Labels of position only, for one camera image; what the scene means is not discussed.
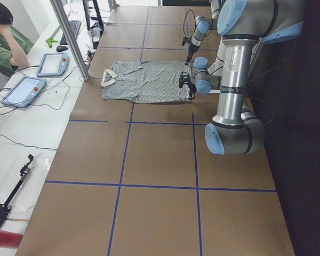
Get far teach pendant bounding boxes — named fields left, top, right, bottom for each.
left=36, top=52, right=69, bottom=77

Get seated person green shirt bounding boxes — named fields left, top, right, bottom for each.
left=0, top=2, right=34, bottom=77

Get black keyboard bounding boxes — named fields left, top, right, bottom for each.
left=59, top=20, right=82, bottom=45

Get teach pendant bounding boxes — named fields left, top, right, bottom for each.
left=36, top=52, right=69, bottom=77
left=1, top=76, right=46, bottom=108

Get near teach pendant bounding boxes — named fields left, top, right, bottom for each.
left=1, top=76, right=46, bottom=108

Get red cylinder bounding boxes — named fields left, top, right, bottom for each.
left=0, top=230, right=23, bottom=249

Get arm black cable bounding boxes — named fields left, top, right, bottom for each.
left=183, top=9, right=198, bottom=41

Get aluminium frame post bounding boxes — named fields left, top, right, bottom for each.
left=50, top=0, right=89, bottom=81

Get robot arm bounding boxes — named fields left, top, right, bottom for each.
left=182, top=0, right=222, bottom=65
left=179, top=1, right=305, bottom=155

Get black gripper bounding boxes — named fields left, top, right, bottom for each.
left=181, top=37, right=198, bottom=65
left=179, top=71, right=195, bottom=100

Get striped polo shirt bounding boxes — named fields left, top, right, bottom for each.
left=101, top=60, right=190, bottom=103

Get green plastic clamp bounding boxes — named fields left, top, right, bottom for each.
left=45, top=37, right=58, bottom=48

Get black computer mouse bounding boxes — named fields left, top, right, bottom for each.
left=56, top=45, right=68, bottom=52

